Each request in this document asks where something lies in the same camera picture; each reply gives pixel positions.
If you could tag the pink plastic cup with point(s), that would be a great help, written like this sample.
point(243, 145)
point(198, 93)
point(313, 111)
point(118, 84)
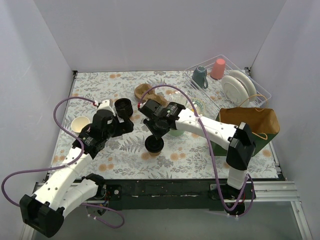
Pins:
point(217, 71)

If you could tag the brown paper coffee cup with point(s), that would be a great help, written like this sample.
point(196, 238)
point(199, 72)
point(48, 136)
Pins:
point(154, 154)

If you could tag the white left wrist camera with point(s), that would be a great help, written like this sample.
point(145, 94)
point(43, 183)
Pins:
point(106, 104)

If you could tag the green paper bag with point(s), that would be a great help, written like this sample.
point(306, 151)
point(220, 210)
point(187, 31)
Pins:
point(262, 121)

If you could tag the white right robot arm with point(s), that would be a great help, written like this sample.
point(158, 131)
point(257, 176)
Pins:
point(237, 140)

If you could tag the floral tablecloth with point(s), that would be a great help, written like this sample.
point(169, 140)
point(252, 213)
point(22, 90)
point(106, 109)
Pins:
point(125, 157)

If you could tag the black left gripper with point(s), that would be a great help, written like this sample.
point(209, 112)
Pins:
point(121, 124)

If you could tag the green straw holder cup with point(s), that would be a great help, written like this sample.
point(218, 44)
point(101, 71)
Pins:
point(176, 133)

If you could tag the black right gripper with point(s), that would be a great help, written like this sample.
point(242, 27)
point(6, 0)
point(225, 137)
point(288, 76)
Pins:
point(155, 127)

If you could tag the white plate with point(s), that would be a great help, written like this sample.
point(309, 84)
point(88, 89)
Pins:
point(246, 82)
point(234, 90)

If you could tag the teal mug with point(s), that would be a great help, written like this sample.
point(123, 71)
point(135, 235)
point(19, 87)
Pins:
point(199, 77)

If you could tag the brown cardboard cup carrier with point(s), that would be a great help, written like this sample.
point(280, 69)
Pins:
point(142, 88)

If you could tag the stack of brown paper cups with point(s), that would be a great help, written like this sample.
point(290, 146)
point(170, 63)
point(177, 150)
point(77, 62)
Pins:
point(79, 123)

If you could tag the stack of black lids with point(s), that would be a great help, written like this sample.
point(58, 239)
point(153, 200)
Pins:
point(124, 108)

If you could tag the white wire dish rack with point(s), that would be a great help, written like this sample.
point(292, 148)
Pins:
point(214, 94)

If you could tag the paper wrapped straw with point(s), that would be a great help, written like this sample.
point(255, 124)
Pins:
point(178, 97)

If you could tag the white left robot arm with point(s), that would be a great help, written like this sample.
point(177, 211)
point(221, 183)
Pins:
point(48, 206)

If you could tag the blue yellow patterned bowl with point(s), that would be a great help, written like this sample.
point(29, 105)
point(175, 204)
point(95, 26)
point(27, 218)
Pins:
point(199, 105)

